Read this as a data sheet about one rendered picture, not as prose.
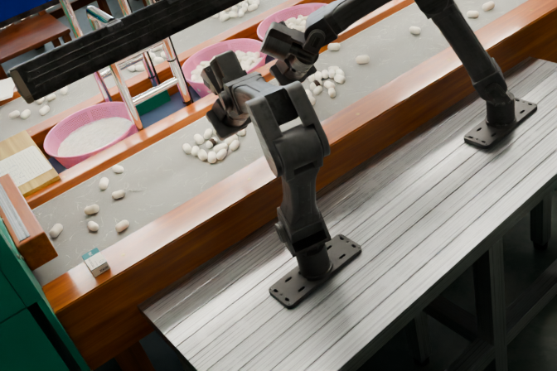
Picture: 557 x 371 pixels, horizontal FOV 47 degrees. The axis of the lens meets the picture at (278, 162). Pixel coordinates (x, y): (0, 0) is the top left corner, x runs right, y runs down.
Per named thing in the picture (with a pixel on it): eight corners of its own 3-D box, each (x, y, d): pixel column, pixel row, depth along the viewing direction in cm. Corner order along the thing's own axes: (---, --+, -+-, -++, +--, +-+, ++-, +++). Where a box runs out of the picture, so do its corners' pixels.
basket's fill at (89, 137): (152, 148, 178) (145, 132, 175) (79, 189, 170) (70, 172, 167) (123, 122, 195) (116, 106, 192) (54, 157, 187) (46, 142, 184)
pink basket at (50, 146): (162, 125, 189) (151, 98, 183) (125, 183, 169) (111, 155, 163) (84, 131, 197) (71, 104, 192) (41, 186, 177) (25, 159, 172)
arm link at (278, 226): (272, 220, 123) (283, 237, 118) (313, 201, 124) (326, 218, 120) (279, 243, 126) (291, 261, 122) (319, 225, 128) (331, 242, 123)
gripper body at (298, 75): (267, 69, 155) (275, 58, 148) (301, 51, 158) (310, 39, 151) (282, 92, 155) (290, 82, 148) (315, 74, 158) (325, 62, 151)
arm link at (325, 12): (297, 34, 139) (425, -45, 126) (300, 16, 146) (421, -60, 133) (329, 76, 144) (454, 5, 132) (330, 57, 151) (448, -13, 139)
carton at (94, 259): (110, 267, 129) (106, 261, 128) (94, 277, 128) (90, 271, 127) (100, 253, 133) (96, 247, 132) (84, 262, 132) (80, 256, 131)
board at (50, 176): (60, 178, 161) (59, 175, 160) (3, 209, 156) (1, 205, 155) (26, 132, 185) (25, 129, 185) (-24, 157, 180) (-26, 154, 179)
